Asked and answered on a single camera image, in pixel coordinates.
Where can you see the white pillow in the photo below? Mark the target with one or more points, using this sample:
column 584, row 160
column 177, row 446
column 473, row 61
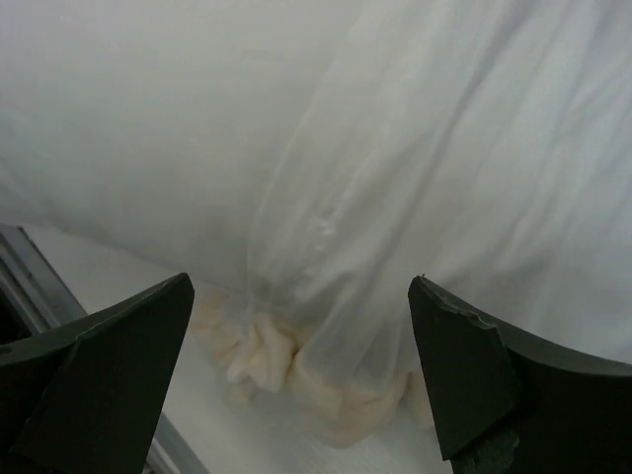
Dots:
column 155, row 126

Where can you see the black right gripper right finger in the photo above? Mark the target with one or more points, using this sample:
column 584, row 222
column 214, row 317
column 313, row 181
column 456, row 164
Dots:
column 506, row 401

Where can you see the grey and cream pillowcase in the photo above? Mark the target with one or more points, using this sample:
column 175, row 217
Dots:
column 485, row 145

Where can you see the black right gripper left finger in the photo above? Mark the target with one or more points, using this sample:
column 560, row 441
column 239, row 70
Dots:
column 86, row 397

